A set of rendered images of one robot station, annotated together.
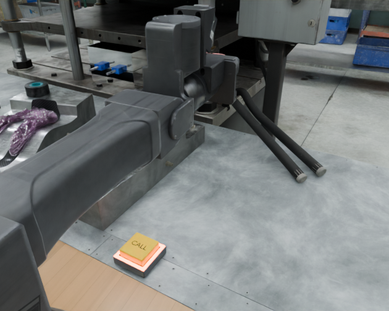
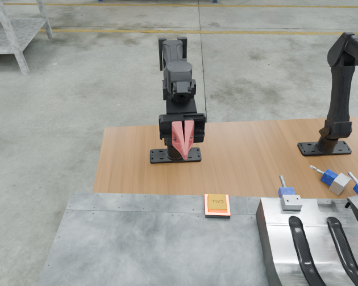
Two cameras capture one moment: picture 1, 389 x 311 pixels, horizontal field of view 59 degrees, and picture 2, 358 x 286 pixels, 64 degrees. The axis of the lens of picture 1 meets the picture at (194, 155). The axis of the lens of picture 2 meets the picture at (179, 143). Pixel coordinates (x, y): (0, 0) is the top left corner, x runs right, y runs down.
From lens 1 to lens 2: 1.00 m
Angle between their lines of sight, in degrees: 101
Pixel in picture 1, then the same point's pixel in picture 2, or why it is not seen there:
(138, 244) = (218, 201)
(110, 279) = (220, 190)
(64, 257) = (256, 190)
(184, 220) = (212, 249)
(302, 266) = (116, 247)
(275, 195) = not seen: outside the picture
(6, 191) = (170, 42)
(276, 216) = not seen: outside the picture
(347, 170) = not seen: outside the picture
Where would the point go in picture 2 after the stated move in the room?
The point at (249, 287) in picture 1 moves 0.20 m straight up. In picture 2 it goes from (145, 217) to (140, 177)
